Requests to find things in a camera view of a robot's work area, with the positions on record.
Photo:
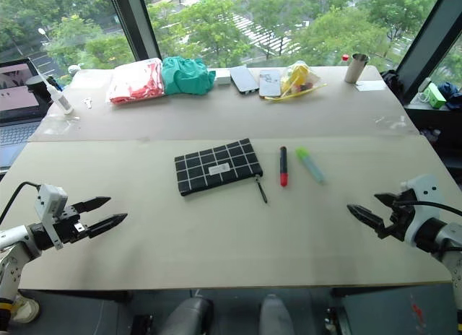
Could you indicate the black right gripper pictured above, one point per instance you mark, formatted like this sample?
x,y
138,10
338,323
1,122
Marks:
x,y
402,216

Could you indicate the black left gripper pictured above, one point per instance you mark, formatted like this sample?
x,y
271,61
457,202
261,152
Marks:
x,y
68,223

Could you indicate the green highlighter pen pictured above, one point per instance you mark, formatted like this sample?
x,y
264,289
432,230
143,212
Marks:
x,y
309,165

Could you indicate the red and black marker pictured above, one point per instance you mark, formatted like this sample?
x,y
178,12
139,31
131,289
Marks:
x,y
283,167

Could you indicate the black cloth with white grid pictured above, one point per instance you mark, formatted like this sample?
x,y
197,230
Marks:
x,y
216,167

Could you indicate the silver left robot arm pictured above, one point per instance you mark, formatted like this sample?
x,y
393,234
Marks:
x,y
14,237

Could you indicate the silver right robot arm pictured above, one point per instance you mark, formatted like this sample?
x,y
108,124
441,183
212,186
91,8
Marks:
x,y
451,237

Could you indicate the yellow toys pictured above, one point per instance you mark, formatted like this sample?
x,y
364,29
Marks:
x,y
297,78

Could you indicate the clear tape scrap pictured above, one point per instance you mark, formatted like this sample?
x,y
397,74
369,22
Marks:
x,y
391,122

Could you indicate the small white clip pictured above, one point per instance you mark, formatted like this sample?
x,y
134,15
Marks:
x,y
86,103

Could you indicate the white squeeze glue bottle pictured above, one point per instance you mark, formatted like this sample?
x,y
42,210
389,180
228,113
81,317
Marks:
x,y
59,100

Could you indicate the white paper card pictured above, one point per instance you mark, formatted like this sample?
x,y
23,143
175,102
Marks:
x,y
371,86

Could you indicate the black bag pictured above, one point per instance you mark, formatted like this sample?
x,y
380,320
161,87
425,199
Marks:
x,y
393,84

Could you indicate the green box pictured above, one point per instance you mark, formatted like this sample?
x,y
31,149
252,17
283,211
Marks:
x,y
436,96

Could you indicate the dark rounded grey shape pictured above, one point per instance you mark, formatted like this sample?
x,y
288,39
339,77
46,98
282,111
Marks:
x,y
187,317

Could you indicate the blue cloth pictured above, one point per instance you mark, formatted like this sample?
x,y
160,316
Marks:
x,y
453,95

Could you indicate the red white packaged cloth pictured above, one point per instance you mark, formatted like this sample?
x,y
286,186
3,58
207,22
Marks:
x,y
135,82

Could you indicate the metal cup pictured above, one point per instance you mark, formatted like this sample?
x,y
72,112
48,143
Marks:
x,y
355,69

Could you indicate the grey laptop computer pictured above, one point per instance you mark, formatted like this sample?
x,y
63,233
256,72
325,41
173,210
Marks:
x,y
16,96

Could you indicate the black round device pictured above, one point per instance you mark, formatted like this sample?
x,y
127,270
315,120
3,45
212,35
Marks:
x,y
35,83

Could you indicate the small grey white object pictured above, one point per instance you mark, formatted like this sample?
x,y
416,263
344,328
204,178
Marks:
x,y
76,69

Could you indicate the green crumpled cloth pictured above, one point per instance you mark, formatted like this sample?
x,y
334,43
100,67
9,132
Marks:
x,y
186,77

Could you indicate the dark window pillar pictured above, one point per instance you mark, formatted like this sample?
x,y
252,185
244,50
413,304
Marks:
x,y
429,35
135,21

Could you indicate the small white box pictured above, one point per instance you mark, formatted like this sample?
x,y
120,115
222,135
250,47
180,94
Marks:
x,y
223,77

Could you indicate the dark smartphone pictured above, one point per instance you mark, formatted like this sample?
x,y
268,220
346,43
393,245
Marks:
x,y
243,80

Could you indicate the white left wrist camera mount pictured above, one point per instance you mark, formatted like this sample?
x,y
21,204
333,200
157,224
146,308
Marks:
x,y
50,201

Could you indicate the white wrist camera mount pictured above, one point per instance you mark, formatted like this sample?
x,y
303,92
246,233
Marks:
x,y
426,190
50,201

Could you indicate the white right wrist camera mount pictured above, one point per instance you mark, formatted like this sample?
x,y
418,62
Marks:
x,y
426,190

